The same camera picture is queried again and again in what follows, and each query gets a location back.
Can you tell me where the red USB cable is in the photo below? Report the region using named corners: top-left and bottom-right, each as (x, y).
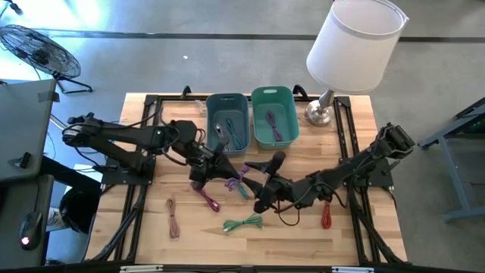
top-left (321, 202), bottom-right (333, 230)

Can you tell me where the black round bucket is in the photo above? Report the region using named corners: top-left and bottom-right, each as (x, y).
top-left (58, 187), bottom-right (102, 234)

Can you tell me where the black computer mouse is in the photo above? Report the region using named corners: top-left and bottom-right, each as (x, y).
top-left (18, 211), bottom-right (44, 251)

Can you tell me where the rose brown USB cable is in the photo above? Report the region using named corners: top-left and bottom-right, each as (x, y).
top-left (165, 197), bottom-right (181, 240)

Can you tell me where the black aluminium rig frame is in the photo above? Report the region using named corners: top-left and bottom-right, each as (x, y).
top-left (85, 85), bottom-right (408, 266)

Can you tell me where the black floor fan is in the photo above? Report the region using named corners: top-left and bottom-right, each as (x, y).
top-left (0, 24), bottom-right (94, 95)

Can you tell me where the green USB cable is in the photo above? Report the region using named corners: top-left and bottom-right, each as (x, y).
top-left (222, 212), bottom-right (264, 233)

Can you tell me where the silver grey USB cable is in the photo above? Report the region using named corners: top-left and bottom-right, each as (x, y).
top-left (213, 122), bottom-right (230, 153)

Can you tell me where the purple braided USB cable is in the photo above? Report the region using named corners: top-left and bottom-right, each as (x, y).
top-left (265, 110), bottom-right (284, 143)
top-left (224, 164), bottom-right (251, 192)

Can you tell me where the blue-grey metal trolley frame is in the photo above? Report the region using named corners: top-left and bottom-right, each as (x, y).
top-left (418, 96), bottom-right (485, 224)

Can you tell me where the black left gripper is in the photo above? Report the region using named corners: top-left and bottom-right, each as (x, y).
top-left (188, 142), bottom-right (243, 187)

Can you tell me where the green plastic bin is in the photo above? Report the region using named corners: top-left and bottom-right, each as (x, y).
top-left (250, 86), bottom-right (300, 151)

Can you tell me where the blue-grey plastic bin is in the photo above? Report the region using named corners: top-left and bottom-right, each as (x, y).
top-left (205, 93), bottom-right (252, 158)

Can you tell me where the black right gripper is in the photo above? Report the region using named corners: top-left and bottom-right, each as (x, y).
top-left (242, 150), bottom-right (305, 214)

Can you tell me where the magenta braided USB cable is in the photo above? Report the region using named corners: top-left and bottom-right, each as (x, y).
top-left (190, 180), bottom-right (222, 213)

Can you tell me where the teal braided USB cable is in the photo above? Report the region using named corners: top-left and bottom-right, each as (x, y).
top-left (225, 118), bottom-right (246, 151)

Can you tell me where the white shade silver table lamp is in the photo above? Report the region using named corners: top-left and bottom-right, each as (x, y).
top-left (305, 0), bottom-right (410, 128)

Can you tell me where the brown right gripper cable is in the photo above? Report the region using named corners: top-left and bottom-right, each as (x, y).
top-left (277, 200), bottom-right (301, 228)

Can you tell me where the grey side desk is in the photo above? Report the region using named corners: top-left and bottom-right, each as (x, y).
top-left (0, 78), bottom-right (58, 270)

